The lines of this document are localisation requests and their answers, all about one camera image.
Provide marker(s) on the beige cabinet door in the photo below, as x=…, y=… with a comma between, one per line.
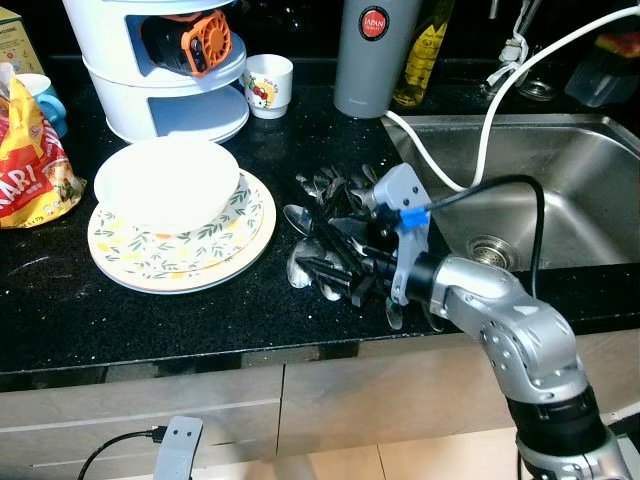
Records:
x=400, y=400

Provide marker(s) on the floral leaf print plate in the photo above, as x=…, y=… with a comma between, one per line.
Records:
x=150, y=255

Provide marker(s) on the grey tumbler red badge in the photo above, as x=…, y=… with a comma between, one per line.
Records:
x=365, y=70

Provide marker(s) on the orange black handheld fan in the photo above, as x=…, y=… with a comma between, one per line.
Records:
x=205, y=45

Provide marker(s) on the yellow red snack bag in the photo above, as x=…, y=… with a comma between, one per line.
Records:
x=35, y=170

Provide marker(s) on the cream rimmed plate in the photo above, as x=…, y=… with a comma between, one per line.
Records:
x=180, y=288

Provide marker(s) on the white bowl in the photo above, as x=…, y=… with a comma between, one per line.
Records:
x=165, y=180

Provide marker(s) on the white cartoon print mug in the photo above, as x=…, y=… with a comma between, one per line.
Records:
x=270, y=90

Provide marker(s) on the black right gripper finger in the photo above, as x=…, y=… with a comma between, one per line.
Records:
x=325, y=272
x=338, y=242

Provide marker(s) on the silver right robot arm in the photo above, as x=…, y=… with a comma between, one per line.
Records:
x=525, y=345

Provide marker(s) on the round metal counter cap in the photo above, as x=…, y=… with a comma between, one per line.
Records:
x=540, y=90

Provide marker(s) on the blue mug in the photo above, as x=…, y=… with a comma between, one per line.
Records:
x=48, y=105

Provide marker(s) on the cardboard box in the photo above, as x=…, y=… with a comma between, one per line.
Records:
x=20, y=45

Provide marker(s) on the yellow oil bottle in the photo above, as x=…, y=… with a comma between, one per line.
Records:
x=425, y=60

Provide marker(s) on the shallow beige drawer front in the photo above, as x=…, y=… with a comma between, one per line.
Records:
x=120, y=400

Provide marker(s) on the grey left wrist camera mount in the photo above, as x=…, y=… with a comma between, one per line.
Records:
x=180, y=450

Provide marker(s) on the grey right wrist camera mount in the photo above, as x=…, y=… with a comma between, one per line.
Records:
x=408, y=255

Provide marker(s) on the steel sink drain strainer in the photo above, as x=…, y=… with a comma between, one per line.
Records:
x=488, y=250

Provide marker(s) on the large steel serving spoon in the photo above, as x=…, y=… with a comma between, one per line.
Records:
x=298, y=218

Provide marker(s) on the white tiered rack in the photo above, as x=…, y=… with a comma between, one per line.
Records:
x=180, y=110

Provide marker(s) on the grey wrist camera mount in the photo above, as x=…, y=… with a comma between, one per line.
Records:
x=180, y=450
x=408, y=255

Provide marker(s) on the metal faucet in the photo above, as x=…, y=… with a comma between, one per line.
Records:
x=513, y=50

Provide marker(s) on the stainless steel sink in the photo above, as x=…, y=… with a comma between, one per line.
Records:
x=590, y=190

